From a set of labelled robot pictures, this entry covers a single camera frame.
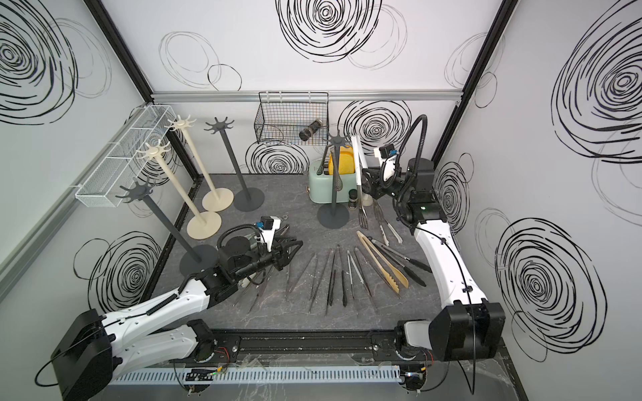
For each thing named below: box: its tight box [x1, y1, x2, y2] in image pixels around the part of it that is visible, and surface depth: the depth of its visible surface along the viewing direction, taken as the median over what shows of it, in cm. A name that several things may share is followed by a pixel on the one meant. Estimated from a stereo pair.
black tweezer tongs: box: [329, 243, 348, 308], surface depth 88 cm
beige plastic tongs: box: [356, 230, 409, 294], surface depth 90 cm
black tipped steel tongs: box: [366, 236, 433, 287], surface depth 93 cm
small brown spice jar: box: [347, 188, 359, 211], surface depth 104 cm
